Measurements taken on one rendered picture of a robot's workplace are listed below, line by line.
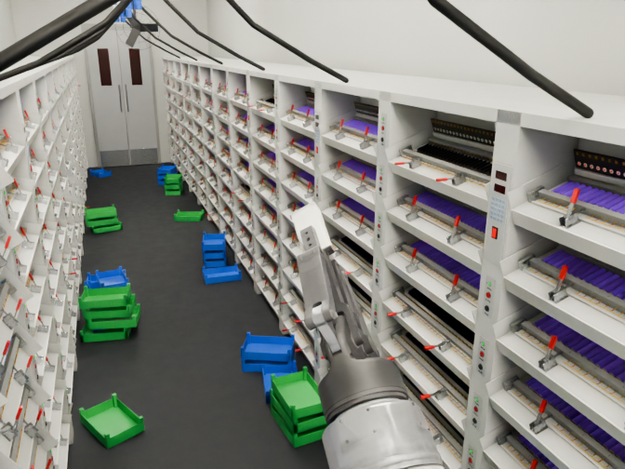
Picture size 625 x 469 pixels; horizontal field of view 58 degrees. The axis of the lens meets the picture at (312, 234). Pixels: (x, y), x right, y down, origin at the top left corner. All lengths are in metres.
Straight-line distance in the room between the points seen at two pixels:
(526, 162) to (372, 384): 1.17
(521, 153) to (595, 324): 0.46
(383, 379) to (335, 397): 0.04
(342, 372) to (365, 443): 0.06
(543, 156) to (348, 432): 1.24
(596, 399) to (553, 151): 0.63
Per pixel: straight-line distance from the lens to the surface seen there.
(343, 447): 0.47
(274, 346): 3.58
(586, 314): 1.48
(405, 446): 0.46
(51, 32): 1.01
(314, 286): 0.52
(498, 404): 1.80
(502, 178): 1.59
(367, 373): 0.49
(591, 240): 1.40
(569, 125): 1.42
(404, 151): 2.13
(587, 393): 1.55
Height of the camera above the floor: 1.86
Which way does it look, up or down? 19 degrees down
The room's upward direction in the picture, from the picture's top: straight up
